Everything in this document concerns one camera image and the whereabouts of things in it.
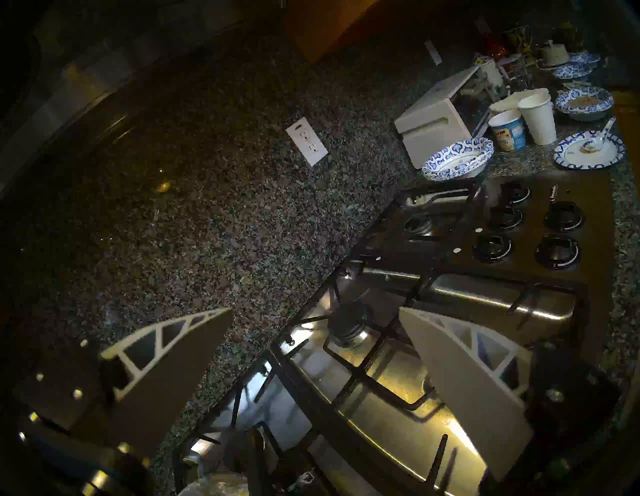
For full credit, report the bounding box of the patterned ceramic mug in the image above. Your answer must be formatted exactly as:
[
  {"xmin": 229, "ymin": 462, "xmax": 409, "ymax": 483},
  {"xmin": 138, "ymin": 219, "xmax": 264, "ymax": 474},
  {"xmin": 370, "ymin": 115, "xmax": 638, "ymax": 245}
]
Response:
[{"xmin": 505, "ymin": 25, "xmax": 532, "ymax": 55}]

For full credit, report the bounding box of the white wall outlet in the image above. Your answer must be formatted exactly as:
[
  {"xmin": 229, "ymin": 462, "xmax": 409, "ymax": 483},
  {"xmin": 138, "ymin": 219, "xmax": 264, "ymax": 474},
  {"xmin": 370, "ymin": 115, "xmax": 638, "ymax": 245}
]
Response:
[{"xmin": 286, "ymin": 116, "xmax": 329, "ymax": 167}]

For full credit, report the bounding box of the blue patterned paper plate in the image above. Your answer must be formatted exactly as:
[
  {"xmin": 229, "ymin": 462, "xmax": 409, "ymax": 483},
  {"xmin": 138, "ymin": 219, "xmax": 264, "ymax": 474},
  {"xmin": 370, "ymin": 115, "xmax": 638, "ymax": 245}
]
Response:
[{"xmin": 553, "ymin": 131, "xmax": 627, "ymax": 171}]

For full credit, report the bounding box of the dark wooden corner cabinet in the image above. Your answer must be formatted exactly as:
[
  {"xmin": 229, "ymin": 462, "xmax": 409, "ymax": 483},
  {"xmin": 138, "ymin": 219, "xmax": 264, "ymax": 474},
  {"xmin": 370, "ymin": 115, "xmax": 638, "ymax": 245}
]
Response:
[{"xmin": 285, "ymin": 0, "xmax": 381, "ymax": 63}]

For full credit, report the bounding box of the red ceramic vessel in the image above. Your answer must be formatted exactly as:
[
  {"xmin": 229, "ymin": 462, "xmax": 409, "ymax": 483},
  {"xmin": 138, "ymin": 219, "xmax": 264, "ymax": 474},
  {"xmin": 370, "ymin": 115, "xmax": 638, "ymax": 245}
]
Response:
[{"xmin": 485, "ymin": 32, "xmax": 507, "ymax": 61}]

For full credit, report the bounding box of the blue patterned bowl with food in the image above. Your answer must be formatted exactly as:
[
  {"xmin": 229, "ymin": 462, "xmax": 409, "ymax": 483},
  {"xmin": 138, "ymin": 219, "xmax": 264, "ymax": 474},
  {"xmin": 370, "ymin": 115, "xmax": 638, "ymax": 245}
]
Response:
[{"xmin": 555, "ymin": 86, "xmax": 615, "ymax": 122}]

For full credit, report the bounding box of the floral white mug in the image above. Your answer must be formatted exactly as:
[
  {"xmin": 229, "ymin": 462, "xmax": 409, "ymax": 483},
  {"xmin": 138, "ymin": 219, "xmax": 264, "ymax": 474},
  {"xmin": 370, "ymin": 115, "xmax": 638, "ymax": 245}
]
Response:
[{"xmin": 475, "ymin": 55, "xmax": 506, "ymax": 91}]

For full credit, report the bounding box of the cream paper napkin stack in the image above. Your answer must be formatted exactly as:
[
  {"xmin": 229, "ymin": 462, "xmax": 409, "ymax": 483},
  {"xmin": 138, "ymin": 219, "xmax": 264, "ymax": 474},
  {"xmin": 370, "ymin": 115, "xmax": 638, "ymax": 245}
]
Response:
[{"xmin": 490, "ymin": 88, "xmax": 551, "ymax": 113}]

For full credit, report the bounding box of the white toaster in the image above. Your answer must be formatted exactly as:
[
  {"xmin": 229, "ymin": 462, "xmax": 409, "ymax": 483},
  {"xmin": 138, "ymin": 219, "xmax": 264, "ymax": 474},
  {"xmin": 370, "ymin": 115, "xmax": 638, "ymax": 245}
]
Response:
[{"xmin": 394, "ymin": 65, "xmax": 493, "ymax": 170}]

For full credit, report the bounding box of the plain white paper cup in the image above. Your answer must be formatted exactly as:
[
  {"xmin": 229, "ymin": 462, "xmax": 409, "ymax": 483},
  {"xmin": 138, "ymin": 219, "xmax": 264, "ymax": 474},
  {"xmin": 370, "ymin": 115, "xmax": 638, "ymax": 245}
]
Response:
[{"xmin": 517, "ymin": 94, "xmax": 557, "ymax": 146}]

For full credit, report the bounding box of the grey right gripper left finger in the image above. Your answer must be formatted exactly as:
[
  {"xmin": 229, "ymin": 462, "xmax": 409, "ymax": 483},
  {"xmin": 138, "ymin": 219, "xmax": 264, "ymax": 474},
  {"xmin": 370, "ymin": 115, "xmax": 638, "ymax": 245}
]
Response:
[{"xmin": 14, "ymin": 307, "xmax": 234, "ymax": 458}]

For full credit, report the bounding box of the small printed food tub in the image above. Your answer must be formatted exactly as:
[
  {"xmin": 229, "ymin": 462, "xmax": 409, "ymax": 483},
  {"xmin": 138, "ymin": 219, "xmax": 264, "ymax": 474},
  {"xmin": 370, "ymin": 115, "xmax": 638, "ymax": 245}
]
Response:
[{"xmin": 488, "ymin": 109, "xmax": 527, "ymax": 152}]

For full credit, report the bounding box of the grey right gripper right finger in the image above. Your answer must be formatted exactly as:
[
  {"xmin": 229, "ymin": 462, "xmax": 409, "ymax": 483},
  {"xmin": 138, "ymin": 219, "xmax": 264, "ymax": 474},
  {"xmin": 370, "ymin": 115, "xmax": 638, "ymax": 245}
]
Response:
[{"xmin": 398, "ymin": 306, "xmax": 616, "ymax": 483}]

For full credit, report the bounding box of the stainless range hood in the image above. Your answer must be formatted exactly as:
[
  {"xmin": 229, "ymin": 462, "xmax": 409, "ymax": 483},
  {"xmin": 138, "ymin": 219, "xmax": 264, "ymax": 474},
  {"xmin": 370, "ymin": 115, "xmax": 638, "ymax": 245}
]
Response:
[{"xmin": 0, "ymin": 0, "xmax": 251, "ymax": 191}]

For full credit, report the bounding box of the stack of blue patterned bowls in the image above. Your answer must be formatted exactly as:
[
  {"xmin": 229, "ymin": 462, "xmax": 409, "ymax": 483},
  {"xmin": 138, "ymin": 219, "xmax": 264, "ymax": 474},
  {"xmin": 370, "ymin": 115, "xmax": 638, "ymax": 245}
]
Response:
[{"xmin": 421, "ymin": 137, "xmax": 495, "ymax": 182}]

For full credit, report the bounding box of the stainless steel saucepan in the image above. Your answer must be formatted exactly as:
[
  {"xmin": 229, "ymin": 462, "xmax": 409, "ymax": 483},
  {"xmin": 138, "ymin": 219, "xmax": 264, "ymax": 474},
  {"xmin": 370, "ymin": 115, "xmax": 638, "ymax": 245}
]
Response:
[{"xmin": 177, "ymin": 422, "xmax": 331, "ymax": 496}]

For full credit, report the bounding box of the stainless gas cooktop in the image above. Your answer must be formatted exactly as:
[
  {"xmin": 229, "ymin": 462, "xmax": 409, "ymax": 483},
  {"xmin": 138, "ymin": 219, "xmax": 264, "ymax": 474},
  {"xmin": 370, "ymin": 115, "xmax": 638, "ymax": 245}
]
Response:
[{"xmin": 172, "ymin": 170, "xmax": 621, "ymax": 496}]

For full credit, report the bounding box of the small blue patterned plate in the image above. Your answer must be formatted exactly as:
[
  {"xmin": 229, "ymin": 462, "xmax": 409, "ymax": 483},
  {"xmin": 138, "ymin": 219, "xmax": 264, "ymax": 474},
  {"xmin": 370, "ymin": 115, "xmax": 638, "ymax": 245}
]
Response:
[{"xmin": 552, "ymin": 62, "xmax": 593, "ymax": 81}]

